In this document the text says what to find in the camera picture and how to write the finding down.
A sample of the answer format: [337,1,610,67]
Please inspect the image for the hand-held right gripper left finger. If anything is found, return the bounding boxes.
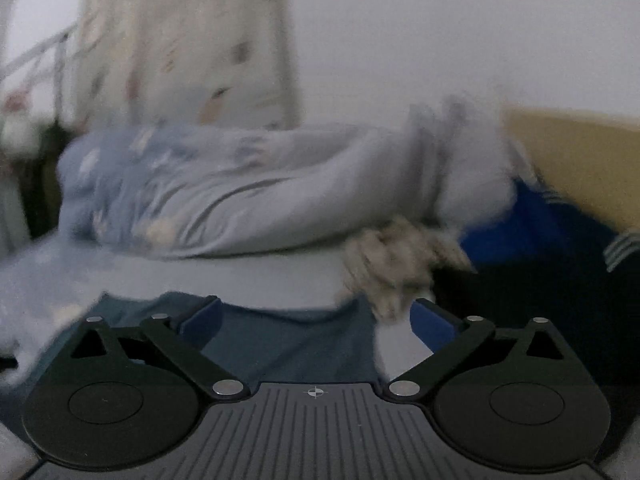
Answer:
[70,296,251,401]

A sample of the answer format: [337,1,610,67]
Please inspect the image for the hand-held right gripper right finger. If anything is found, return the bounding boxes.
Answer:
[385,298,573,403]

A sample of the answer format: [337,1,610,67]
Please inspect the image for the blue shirt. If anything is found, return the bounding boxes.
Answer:
[50,292,381,391]

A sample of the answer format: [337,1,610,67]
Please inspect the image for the light blue printed bed sheet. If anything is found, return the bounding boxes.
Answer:
[0,230,436,461]

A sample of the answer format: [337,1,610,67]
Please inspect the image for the beige crumpled cloth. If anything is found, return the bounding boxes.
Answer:
[342,215,473,323]

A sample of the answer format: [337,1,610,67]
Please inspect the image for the dark blue striped jacket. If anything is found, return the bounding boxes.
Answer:
[430,175,640,391]

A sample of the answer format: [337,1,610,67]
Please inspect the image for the light blue printed duvet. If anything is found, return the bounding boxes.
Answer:
[55,122,441,261]

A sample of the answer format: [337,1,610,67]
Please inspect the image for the light grey pillow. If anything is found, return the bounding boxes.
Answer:
[407,92,521,231]

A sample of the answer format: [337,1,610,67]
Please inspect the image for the wooden headboard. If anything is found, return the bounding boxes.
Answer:
[502,107,640,233]

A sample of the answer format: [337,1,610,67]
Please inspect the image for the white padded bundle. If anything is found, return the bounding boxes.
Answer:
[0,110,41,161]

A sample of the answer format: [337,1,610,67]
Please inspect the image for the pineapple print curtain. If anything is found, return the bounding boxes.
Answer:
[75,0,306,133]

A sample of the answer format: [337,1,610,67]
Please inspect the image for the metal clothes rail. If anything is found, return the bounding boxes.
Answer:
[0,27,81,91]

